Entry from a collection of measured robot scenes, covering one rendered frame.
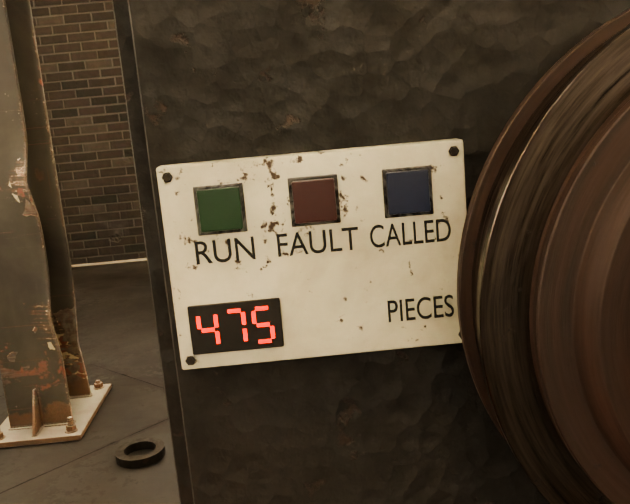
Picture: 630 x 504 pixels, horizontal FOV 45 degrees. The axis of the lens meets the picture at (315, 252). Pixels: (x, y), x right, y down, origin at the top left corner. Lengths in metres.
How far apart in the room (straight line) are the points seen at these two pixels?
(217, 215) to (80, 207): 6.26
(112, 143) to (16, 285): 3.60
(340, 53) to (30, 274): 2.72
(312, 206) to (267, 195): 0.04
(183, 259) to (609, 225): 0.34
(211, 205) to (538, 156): 0.27
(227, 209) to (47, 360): 2.76
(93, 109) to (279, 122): 6.16
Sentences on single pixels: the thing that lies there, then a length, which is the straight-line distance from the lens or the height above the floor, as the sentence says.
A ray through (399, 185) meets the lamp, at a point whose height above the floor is 1.21.
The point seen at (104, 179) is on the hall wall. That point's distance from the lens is 6.83.
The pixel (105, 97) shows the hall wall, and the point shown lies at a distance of 6.78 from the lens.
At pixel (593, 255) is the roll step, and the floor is 1.17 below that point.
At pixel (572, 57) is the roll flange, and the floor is 1.30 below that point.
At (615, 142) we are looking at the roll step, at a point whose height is 1.24.
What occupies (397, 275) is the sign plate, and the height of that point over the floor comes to 1.13.
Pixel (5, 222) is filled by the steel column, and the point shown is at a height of 0.90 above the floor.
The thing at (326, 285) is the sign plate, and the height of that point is 1.12.
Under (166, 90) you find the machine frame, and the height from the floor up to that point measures 1.30.
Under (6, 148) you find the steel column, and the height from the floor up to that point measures 1.19.
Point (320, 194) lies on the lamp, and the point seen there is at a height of 1.21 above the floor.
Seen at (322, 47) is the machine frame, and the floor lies 1.33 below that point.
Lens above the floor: 1.29
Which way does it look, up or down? 12 degrees down
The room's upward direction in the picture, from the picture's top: 5 degrees counter-clockwise
